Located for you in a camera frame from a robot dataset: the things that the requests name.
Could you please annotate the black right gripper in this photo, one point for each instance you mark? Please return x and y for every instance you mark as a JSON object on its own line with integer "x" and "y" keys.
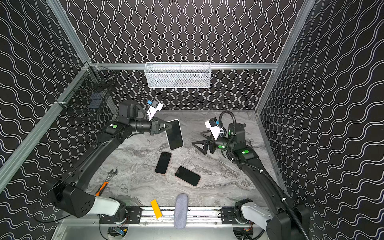
{"x": 211, "y": 145}

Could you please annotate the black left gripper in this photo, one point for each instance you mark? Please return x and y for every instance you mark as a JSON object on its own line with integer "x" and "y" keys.
{"x": 153, "y": 126}

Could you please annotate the black phone taken from case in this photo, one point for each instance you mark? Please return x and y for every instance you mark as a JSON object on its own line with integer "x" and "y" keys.
{"x": 174, "y": 135}

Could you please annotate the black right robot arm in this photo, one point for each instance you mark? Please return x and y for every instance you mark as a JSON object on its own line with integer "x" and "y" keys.
{"x": 283, "y": 220}

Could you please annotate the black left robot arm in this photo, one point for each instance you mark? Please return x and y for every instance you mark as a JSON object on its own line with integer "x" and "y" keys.
{"x": 68, "y": 192}

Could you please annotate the black phone upright centre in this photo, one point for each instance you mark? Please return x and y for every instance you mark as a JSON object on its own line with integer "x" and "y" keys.
{"x": 163, "y": 163}

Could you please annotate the black phone tilted centre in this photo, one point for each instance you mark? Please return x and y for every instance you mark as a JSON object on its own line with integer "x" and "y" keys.
{"x": 188, "y": 176}

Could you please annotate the grey fabric pouch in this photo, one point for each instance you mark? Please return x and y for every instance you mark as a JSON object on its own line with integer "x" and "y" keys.
{"x": 181, "y": 211}

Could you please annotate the yellow flat block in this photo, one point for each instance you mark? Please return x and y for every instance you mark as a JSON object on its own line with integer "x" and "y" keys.
{"x": 156, "y": 209}

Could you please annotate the aluminium back horizontal bar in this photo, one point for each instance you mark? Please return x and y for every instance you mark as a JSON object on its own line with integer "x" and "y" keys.
{"x": 212, "y": 66}

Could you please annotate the aluminium horizontal bar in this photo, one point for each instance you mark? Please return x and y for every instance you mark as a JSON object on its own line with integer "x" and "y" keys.
{"x": 212, "y": 66}
{"x": 15, "y": 161}

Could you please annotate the aluminium left horizontal bar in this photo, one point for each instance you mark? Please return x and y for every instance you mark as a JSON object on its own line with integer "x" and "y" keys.
{"x": 15, "y": 161}

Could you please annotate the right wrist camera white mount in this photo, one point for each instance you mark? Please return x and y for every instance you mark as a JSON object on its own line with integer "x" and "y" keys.
{"x": 214, "y": 126}

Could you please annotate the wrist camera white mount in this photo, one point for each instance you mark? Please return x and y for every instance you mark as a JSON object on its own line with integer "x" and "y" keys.
{"x": 153, "y": 107}
{"x": 214, "y": 126}

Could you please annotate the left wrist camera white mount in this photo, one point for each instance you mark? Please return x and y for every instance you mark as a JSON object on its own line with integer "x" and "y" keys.
{"x": 153, "y": 107}

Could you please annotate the white wire mesh basket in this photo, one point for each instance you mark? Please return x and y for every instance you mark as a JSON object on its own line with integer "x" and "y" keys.
{"x": 178, "y": 78}

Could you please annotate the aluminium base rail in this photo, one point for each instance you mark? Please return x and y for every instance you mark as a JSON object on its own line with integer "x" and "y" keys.
{"x": 195, "y": 214}

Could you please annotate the black wire basket left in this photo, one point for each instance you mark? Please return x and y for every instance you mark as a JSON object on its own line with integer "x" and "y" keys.
{"x": 89, "y": 100}

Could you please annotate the adjustable wrench orange handle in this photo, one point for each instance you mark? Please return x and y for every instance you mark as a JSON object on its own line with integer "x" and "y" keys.
{"x": 111, "y": 174}

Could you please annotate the aluminium corner frame post left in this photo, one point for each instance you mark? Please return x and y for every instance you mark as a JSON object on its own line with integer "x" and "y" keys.
{"x": 65, "y": 23}

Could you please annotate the aluminium corner frame post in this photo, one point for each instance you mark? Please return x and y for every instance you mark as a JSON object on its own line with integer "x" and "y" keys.
{"x": 288, "y": 46}
{"x": 65, "y": 23}

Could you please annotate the aluminium corner frame post right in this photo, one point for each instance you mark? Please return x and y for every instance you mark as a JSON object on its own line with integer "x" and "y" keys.
{"x": 288, "y": 46}

